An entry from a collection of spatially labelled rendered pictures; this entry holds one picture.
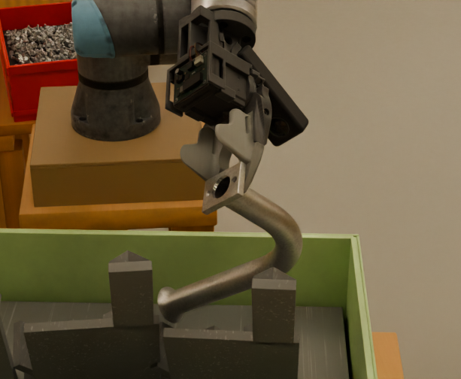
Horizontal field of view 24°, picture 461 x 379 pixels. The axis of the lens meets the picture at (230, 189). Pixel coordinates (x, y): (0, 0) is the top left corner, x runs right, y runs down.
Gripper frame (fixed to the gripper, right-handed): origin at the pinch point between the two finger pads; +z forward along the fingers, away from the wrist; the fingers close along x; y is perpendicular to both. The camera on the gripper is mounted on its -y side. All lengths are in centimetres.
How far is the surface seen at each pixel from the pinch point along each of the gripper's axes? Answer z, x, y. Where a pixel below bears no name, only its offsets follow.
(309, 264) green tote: -11.1, -21.0, -33.5
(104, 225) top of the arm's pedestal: -28, -57, -24
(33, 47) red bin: -81, -87, -23
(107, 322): 8.5, -20.3, 0.5
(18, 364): 9.8, -35.1, 2.2
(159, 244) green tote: -12.8, -33.4, -16.7
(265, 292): 10.5, 0.2, -4.0
